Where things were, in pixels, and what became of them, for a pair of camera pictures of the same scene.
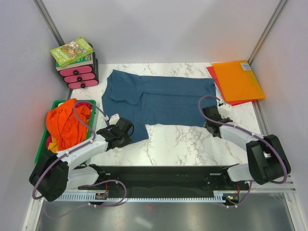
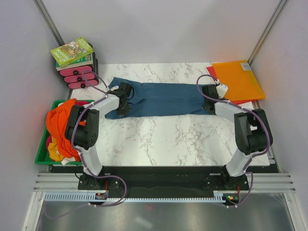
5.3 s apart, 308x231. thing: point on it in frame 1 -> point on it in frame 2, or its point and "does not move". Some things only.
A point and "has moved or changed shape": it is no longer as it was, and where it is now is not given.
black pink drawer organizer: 83,76 does not move
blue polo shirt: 161,100 has moved or changed shape
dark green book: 85,60 does not move
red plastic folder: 231,103 does not move
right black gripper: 205,123 -> 203,106
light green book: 72,52 does not move
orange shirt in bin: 63,125 does not move
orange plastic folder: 236,82 does not move
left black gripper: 126,142 -> 125,111
